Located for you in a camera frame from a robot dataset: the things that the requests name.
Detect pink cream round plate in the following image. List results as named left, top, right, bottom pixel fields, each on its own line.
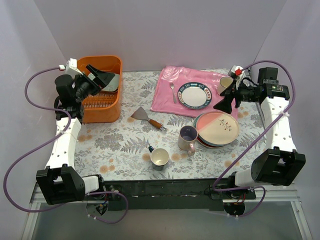
left=193, top=111, right=240, bottom=147

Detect mint divided tray red berries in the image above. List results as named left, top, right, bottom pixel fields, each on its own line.
left=102, top=73, right=120, bottom=93

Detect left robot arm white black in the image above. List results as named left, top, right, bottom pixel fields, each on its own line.
left=36, top=64, right=120, bottom=205

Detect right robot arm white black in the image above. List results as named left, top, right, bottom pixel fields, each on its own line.
left=212, top=64, right=306, bottom=199

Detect orange plastic dish bin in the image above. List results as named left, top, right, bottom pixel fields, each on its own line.
left=77, top=55, right=124, bottom=124

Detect cream mug dark rim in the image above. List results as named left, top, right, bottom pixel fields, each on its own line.
left=216, top=76, right=234, bottom=95

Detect stack of coloured plates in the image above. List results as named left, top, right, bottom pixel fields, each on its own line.
left=193, top=115, right=232, bottom=149

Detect round plate dark green rim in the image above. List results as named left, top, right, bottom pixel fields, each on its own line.
left=177, top=82, right=213, bottom=110

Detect small silver spoon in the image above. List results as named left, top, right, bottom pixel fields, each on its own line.
left=169, top=82, right=177, bottom=104

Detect pink cloth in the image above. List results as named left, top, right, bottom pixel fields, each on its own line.
left=150, top=66, right=227, bottom=118

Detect floral table mat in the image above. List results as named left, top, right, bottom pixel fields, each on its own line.
left=74, top=71, right=267, bottom=181

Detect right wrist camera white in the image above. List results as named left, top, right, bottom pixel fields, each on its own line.
left=228, top=65, right=246, bottom=86

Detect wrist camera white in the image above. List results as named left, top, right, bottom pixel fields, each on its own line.
left=58, top=58, right=83, bottom=77
left=228, top=65, right=246, bottom=86

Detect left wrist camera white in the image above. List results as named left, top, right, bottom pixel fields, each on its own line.
left=58, top=58, right=83, bottom=77

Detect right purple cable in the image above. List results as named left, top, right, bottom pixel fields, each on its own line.
left=212, top=59, right=296, bottom=218

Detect purple cable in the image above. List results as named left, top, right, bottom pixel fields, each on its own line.
left=212, top=59, right=296, bottom=218
left=2, top=66, right=130, bottom=224

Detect iridescent mug pink handle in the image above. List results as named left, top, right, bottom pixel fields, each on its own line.
left=177, top=125, right=198, bottom=156

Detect metal scraper wooden handle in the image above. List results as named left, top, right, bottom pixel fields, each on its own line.
left=131, top=106, right=167, bottom=131

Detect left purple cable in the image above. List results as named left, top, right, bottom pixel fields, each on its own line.
left=2, top=66, right=130, bottom=224

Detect cream cup teal handle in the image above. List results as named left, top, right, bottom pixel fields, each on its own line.
left=147, top=145, right=170, bottom=171

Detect aluminium frame rail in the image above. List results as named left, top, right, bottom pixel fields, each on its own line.
left=22, top=179, right=312, bottom=240

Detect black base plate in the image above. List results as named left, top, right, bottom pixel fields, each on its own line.
left=102, top=178, right=240, bottom=211

